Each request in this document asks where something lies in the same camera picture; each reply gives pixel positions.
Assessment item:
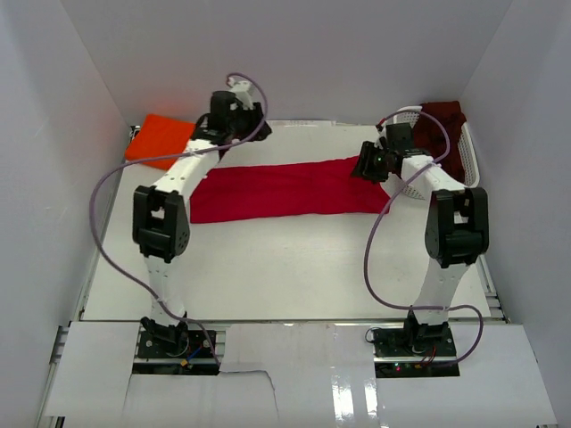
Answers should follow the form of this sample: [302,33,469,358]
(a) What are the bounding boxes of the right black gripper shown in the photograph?
[351,142,393,183]

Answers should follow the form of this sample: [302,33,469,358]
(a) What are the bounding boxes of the bright red t shirt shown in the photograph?
[190,157,389,224]

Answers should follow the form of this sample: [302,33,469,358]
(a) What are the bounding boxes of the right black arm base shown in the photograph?
[364,326,460,379]

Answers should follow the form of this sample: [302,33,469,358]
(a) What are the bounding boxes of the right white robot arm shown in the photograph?
[351,123,489,356]

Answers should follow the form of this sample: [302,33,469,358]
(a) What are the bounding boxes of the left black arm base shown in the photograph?
[132,329,219,376]

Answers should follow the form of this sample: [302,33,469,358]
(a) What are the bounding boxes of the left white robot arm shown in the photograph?
[132,80,271,356]

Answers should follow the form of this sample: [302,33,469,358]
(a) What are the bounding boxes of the white printed label strip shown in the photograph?
[269,119,336,128]

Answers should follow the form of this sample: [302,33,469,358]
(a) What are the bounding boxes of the white plastic basket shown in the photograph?
[392,105,480,187]

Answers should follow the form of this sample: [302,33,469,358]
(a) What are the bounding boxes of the dark maroon t shirt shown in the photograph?
[412,101,466,182]

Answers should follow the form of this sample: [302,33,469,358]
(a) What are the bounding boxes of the folded orange t shirt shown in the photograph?
[124,114,195,161]

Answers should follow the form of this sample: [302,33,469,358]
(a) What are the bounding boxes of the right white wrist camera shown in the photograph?
[376,119,388,151]

